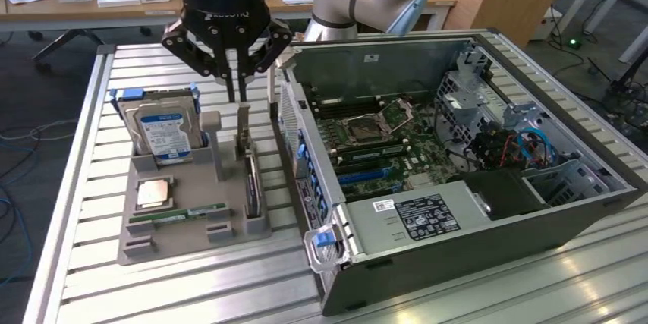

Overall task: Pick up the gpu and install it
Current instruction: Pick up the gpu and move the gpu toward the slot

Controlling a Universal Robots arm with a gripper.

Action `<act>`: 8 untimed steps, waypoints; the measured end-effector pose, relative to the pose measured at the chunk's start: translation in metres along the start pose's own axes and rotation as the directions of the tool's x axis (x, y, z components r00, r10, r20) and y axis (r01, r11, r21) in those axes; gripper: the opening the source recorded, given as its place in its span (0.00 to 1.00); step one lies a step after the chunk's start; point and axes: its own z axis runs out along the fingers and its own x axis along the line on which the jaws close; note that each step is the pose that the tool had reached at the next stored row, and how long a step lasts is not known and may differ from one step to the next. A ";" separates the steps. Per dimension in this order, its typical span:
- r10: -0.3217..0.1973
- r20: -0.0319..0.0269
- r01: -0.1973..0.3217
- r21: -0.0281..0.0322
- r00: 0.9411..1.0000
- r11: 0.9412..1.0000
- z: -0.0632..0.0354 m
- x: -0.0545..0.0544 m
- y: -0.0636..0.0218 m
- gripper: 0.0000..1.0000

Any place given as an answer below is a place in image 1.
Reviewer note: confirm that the graphics card with metal bracket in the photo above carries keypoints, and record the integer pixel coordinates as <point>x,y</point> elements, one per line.
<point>252,183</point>

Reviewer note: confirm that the metal socket cover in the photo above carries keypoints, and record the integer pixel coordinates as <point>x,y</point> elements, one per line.
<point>396,111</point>

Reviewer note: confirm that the green motherboard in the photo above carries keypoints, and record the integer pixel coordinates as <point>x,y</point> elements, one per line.
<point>425,161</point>

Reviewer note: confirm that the hard disk in blue carrier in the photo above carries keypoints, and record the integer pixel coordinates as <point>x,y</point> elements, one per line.
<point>161,134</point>

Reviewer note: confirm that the green RAM stick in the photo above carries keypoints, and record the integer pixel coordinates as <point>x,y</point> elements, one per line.
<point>172,217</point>

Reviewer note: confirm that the RAM stick with white label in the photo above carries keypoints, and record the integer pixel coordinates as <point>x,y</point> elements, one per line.
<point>372,154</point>

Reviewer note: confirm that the metal disk bay cage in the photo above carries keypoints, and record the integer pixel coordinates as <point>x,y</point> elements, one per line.
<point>465,104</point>

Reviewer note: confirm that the grey parts rack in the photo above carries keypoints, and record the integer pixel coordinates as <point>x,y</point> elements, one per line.
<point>197,187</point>

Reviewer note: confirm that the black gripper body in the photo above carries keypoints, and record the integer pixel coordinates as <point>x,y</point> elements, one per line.
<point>222,1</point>

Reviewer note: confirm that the office chair base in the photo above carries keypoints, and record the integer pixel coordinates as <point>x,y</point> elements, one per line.
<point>65,37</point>

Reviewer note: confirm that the grey power supply unit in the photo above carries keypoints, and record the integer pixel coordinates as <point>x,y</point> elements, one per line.
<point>374,229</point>

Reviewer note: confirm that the white table frame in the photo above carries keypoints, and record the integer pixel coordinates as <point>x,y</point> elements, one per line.
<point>577,1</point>

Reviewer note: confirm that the open black PC case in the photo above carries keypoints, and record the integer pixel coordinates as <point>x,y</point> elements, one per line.
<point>454,274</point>

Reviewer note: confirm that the perforated metal drive cage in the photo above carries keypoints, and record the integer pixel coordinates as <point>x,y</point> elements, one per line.
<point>566,183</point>

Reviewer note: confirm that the blue case latch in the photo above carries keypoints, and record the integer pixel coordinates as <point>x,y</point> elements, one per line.
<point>324,240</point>

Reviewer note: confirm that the device with green light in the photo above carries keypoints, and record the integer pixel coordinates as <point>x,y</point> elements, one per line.
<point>573,42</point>

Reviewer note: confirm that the CPU socket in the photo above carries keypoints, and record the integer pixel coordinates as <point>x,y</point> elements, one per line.
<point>361,129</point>

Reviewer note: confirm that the blue expansion slot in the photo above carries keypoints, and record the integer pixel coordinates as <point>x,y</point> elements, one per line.
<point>364,177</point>

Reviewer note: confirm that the CPU chip with metal lid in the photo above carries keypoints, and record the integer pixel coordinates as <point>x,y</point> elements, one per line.
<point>152,193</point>

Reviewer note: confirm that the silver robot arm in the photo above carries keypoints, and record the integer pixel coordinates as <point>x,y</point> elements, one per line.
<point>344,1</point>

